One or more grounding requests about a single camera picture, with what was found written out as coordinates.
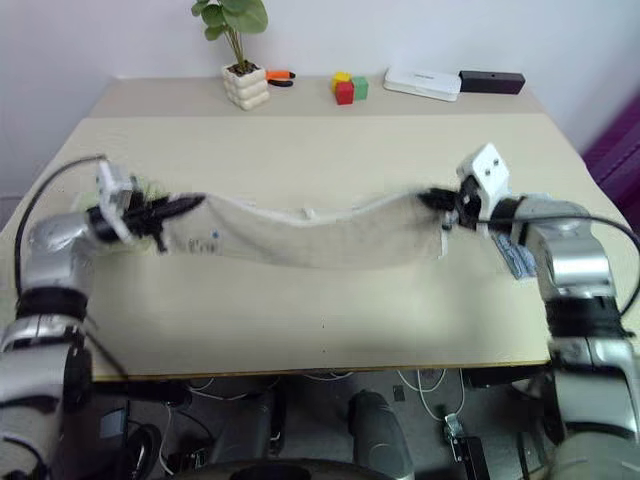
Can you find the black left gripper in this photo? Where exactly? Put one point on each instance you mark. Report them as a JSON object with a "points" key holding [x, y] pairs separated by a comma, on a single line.
{"points": [[142, 217]]}

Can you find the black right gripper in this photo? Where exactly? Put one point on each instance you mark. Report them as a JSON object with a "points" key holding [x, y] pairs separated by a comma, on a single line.
{"points": [[467, 205]]}

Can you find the beige towel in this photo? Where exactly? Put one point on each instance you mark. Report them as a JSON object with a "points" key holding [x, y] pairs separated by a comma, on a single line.
{"points": [[310, 237]]}

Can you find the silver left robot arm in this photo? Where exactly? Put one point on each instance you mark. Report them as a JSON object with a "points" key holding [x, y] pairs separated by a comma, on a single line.
{"points": [[50, 240]]}

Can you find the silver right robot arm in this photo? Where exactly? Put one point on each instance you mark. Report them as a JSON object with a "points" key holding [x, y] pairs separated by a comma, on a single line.
{"points": [[570, 250]]}

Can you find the pale green towel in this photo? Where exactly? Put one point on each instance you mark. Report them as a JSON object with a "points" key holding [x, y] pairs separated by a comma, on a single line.
{"points": [[152, 189]]}

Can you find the light blue towel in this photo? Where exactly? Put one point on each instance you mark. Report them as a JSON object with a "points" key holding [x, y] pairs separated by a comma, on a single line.
{"points": [[517, 260]]}

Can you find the flat white box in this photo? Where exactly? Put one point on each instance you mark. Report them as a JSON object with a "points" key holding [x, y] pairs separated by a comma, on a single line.
{"points": [[420, 82]]}

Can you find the long black box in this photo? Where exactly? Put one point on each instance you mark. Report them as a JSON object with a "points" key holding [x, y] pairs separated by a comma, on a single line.
{"points": [[492, 82]]}

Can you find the white bubble plant pot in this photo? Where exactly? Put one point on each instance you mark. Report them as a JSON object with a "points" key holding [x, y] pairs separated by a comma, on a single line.
{"points": [[246, 87]]}

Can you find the green cube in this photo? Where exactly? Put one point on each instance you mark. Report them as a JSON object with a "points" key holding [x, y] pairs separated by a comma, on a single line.
{"points": [[361, 87]]}

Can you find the red cube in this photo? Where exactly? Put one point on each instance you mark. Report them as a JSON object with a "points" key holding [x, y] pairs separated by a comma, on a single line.
{"points": [[345, 93]]}

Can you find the yellow cube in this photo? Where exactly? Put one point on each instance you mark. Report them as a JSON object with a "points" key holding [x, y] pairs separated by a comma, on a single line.
{"points": [[341, 77]]}

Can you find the purple ribbed object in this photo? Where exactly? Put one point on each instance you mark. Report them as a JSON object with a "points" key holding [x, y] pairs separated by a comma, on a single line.
{"points": [[617, 150]]}

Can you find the green leafy plant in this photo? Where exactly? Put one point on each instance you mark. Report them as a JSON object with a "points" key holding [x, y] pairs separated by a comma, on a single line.
{"points": [[225, 15]]}

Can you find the small blue grey device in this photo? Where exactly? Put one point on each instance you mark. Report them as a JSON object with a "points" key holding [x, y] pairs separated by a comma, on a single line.
{"points": [[114, 425]]}

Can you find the dark rounded grey shape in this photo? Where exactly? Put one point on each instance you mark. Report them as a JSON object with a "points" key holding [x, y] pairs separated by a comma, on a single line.
{"points": [[380, 435]]}

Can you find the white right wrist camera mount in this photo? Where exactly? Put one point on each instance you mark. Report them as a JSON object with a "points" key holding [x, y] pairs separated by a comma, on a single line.
{"points": [[487, 170]]}

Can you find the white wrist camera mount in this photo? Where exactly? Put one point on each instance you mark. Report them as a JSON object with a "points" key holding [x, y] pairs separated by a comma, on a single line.
{"points": [[487, 170], [112, 185]]}

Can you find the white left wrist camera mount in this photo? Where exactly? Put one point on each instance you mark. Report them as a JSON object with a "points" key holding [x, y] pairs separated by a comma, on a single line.
{"points": [[112, 185]]}

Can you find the small metal bracket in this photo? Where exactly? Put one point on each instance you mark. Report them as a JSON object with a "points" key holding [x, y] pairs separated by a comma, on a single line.
{"points": [[451, 429]]}

